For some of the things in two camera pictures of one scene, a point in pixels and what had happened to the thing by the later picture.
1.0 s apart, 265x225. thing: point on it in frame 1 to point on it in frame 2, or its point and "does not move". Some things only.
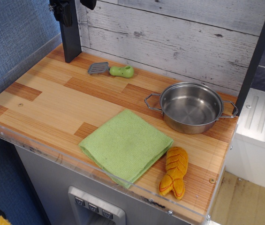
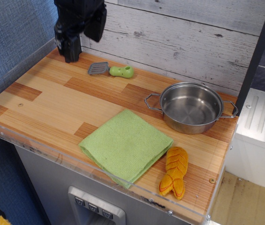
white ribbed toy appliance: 256,153 does not move
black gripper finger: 62,9 to 69,45
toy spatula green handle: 124,71 does not move
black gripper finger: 90,4 to 95,29
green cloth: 124,146 does not move
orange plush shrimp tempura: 176,164 does not move
